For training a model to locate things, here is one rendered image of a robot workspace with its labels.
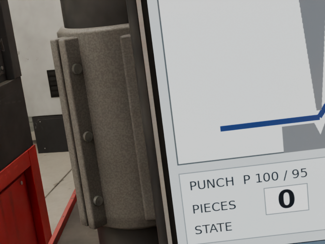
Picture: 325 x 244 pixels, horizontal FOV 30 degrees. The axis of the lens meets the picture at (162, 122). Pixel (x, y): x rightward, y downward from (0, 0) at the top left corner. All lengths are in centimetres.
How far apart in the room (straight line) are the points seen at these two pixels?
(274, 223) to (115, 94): 18
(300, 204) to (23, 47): 517
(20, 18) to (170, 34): 513
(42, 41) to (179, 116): 507
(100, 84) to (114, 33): 5
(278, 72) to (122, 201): 21
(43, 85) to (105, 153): 501
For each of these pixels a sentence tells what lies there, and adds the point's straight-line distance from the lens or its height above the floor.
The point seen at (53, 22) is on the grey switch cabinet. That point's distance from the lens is 542.
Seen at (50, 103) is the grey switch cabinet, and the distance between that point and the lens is 558.
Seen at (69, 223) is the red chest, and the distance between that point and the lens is 151.
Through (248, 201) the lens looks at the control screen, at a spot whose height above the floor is 139.
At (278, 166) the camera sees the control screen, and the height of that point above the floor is 141.
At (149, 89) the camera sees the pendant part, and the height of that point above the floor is 148.
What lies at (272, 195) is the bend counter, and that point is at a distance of 45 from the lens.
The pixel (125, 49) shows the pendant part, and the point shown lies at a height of 149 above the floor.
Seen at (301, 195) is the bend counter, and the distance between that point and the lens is 45.
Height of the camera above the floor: 156
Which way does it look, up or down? 15 degrees down
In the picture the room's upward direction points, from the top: 7 degrees counter-clockwise
